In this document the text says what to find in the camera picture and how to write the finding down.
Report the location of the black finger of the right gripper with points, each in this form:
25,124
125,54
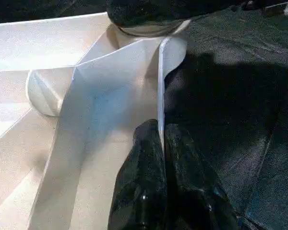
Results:
146,12

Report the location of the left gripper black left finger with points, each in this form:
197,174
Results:
144,187

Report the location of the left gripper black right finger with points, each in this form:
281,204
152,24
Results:
194,191

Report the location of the white plastic table leg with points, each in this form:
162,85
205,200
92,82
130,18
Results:
153,30

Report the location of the white plastic table top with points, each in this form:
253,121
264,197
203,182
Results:
62,107

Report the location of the black work mat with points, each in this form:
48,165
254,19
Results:
230,119

